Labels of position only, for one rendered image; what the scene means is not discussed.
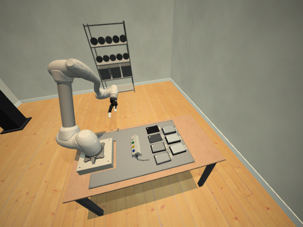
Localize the white operator button panel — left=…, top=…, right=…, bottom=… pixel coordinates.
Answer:
left=131, top=135, right=142, bottom=160

